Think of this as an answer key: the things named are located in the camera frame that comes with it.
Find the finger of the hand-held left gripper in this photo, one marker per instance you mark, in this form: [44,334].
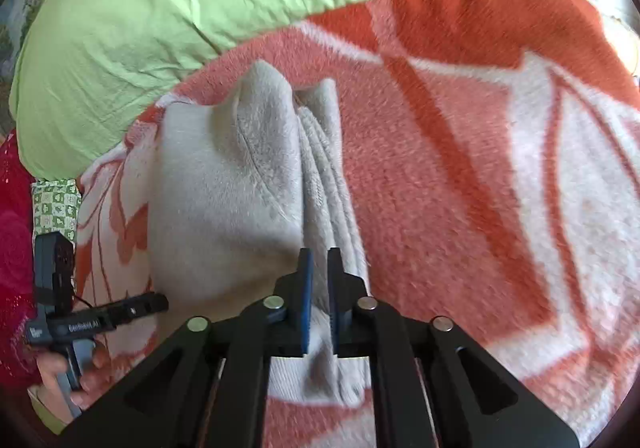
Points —
[142,305]

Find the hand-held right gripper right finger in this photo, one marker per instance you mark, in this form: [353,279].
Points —
[336,303]

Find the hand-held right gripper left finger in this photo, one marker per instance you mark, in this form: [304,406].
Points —
[306,303]

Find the grey knit sweater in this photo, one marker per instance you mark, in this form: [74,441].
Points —
[215,188]

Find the person's left hand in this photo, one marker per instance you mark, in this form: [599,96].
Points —
[50,388]

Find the red floral cloth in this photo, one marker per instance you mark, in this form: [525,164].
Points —
[15,253]

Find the green and white patterned pillow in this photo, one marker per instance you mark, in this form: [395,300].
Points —
[52,208]

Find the orange and white blanket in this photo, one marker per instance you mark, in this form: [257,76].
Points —
[475,178]

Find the floral patterned bedsheet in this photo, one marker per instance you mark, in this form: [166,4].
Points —
[30,18]

